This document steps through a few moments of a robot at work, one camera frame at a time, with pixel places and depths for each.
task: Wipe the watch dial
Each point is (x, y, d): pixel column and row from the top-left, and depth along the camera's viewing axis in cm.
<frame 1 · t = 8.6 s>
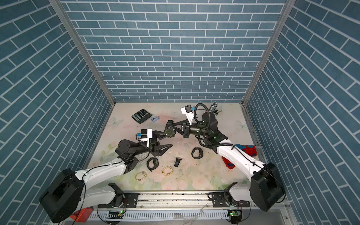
left hand: (173, 143, 63), fingers open
right hand: (173, 128, 67), fingers closed
black desktop calculator: (141, 116, 111), point 3 cm above the table
light blue stapler: (154, 119, 110), point 2 cm above the table
gold watch left: (140, 176, 84), on the table
gold watch right: (167, 170, 86), on the table
red blue towel cloth: (253, 147, 93), point 4 cm above the table
pens in cup: (213, 109, 101), point 15 cm above the table

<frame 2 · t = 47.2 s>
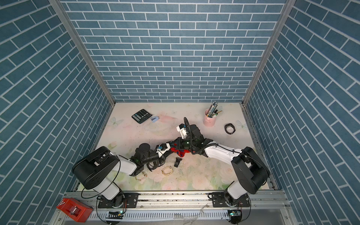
left hand: (175, 152, 84), fingers closed
right hand: (171, 145, 82), fingers closed
red blue towel cloth: (181, 153, 86), point 7 cm above the table
pink pen holder cup: (207, 121, 101), point 9 cm above the table
the other named things where they were.

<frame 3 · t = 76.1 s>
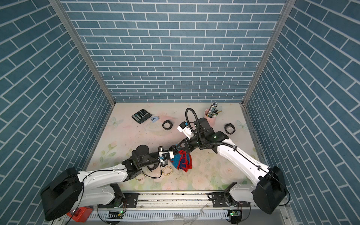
left hand: (179, 152, 73), fingers closed
right hand: (178, 148, 73), fingers closed
red blue towel cloth: (182, 160, 79), point 12 cm above the table
the other named things where they were.

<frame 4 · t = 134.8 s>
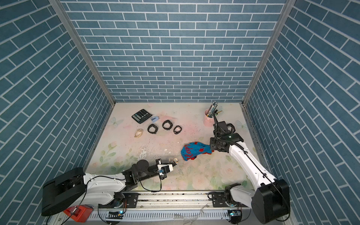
left hand: (177, 164, 75), fingers closed
right hand: (215, 144, 84), fingers open
gold watch left: (175, 159, 77), point 14 cm above the table
gold watch right: (138, 133, 103), on the table
red blue towel cloth: (191, 150, 89), point 6 cm above the table
the other named things where they were.

